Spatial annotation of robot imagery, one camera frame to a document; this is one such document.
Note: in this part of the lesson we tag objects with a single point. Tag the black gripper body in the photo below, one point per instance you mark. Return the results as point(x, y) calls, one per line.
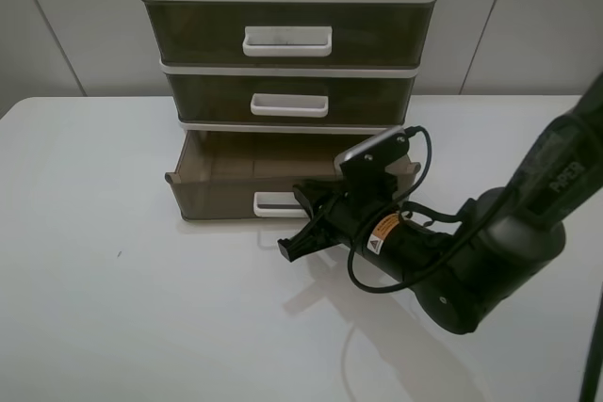
point(374, 230)

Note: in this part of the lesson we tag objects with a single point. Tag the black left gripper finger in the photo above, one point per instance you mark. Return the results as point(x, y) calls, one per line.
point(315, 236)

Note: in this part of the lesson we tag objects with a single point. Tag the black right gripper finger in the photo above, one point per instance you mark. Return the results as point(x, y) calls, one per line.
point(327, 197)

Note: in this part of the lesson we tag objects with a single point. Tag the dark translucent bottom drawer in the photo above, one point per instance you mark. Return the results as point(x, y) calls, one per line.
point(222, 175)

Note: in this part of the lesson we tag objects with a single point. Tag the dark translucent drawer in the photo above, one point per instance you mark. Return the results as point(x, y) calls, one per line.
point(222, 175)
point(278, 100)
point(365, 36)

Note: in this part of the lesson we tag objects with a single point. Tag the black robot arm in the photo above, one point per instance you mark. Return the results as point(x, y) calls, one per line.
point(460, 266)

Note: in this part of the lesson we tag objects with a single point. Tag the dark translucent middle drawer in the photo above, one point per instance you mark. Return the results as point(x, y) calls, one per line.
point(278, 100)

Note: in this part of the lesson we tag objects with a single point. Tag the dark translucent top drawer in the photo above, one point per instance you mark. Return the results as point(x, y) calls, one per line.
point(365, 36)

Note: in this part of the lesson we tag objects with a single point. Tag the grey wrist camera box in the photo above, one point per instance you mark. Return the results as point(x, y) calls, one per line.
point(382, 149)

